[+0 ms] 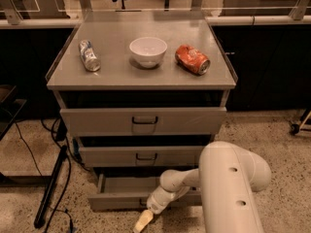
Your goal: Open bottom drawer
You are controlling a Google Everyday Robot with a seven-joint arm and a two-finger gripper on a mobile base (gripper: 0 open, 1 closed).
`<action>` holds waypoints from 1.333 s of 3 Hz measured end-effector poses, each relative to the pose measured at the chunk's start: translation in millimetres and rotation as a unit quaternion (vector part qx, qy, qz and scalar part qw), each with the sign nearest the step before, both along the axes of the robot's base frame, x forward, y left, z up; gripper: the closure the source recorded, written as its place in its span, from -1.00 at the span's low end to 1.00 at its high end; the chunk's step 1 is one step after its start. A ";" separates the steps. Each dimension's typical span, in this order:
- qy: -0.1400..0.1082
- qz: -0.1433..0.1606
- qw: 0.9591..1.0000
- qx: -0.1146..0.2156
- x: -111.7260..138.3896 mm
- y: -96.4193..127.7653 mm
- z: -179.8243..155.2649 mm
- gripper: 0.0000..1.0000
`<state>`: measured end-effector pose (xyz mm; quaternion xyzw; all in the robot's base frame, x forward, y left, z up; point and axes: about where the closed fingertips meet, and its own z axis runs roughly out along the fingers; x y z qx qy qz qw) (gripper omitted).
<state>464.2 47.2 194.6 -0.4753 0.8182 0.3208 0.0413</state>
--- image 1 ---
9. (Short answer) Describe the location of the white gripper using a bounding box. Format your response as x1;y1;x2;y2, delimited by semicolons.
133;186;190;233

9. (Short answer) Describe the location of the grey bottom drawer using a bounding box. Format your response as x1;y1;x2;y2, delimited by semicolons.
86;173;203;212

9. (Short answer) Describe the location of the grey drawer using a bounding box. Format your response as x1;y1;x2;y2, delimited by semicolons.
80;146;203;167
60;107;226;137
86;173;203;212

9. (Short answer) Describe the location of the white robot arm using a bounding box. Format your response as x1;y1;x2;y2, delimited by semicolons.
133;141;271;233

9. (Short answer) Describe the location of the grey middle drawer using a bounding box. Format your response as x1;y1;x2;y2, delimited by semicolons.
80;146;203;167

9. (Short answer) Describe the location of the grey top drawer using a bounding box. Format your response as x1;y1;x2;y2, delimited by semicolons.
60;107;226;137

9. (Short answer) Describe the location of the grey drawer cabinet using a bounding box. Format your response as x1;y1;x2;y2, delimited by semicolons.
45;11;238;180

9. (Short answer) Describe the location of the black power strip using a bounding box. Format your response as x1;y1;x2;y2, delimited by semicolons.
34;146;67;229

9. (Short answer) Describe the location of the crushed blue white can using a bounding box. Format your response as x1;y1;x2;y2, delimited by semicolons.
79;40;101;72

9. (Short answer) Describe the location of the white ceramic bowl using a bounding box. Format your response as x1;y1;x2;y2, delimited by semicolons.
129;37;167;68

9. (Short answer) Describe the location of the crushed orange soda can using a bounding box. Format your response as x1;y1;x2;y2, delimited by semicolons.
175;45;210;76

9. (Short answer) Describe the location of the wheeled cart base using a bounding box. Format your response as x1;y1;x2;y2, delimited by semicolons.
290;109;311;135

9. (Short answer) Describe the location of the black floor cable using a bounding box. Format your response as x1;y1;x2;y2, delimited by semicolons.
13;117;91;233

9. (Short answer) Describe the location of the white horizontal rail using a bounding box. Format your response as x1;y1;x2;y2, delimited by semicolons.
0;16;311;29

